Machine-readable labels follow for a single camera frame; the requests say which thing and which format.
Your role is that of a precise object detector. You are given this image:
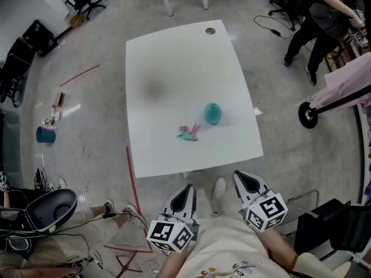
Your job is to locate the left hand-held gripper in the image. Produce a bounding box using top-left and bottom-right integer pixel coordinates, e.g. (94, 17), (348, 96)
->
(147, 184), (201, 254)

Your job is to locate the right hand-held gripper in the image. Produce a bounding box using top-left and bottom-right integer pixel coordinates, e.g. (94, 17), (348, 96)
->
(233, 170), (288, 233)

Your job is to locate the teal spray head pink collar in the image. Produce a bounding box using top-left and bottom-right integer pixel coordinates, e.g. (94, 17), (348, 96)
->
(177, 123), (201, 142)

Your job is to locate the teal spray bottle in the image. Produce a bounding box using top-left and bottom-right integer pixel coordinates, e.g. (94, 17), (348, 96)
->
(203, 102), (223, 126)

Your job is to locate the person's right forearm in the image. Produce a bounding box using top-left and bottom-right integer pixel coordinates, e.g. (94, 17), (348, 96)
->
(260, 227), (300, 268)

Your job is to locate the person's left forearm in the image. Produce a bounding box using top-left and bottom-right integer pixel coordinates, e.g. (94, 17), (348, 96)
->
(162, 248), (190, 278)

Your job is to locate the person's white shoe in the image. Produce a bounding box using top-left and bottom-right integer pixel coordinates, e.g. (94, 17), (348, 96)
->
(213, 177), (227, 202)

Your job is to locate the person's cream printed t-shirt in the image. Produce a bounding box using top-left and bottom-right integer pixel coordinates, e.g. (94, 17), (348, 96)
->
(176, 216), (353, 278)

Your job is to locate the black pole stand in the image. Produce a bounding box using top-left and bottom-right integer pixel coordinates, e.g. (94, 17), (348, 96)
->
(298, 84), (371, 129)

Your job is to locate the black folding chair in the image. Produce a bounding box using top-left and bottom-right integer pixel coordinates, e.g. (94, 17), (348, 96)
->
(289, 189), (371, 262)

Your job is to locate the white shelf with items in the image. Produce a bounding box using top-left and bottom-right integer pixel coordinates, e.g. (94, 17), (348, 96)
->
(357, 103), (371, 205)

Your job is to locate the pink cloth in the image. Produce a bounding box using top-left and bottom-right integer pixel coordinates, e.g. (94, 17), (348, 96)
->
(308, 52), (371, 112)

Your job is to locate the wooden crate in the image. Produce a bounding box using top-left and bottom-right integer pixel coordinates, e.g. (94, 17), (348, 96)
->
(324, 43), (359, 72)

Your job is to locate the blue bucket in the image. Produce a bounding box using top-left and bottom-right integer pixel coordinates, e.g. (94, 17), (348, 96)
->
(36, 126), (56, 144)

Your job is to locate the small yellow-brown box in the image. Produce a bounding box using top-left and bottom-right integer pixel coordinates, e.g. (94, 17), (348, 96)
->
(70, 14), (85, 28)

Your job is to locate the black equipment cart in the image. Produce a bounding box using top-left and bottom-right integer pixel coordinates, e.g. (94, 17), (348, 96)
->
(0, 38), (35, 107)

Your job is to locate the black equipment case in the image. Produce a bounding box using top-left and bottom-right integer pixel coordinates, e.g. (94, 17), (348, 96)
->
(22, 19), (55, 57)

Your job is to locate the black power cable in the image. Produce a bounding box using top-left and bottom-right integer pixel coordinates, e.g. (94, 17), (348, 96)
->
(54, 211), (148, 237)

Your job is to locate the black floor cable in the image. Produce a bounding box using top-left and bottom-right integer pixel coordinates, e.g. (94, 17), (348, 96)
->
(254, 15), (294, 39)

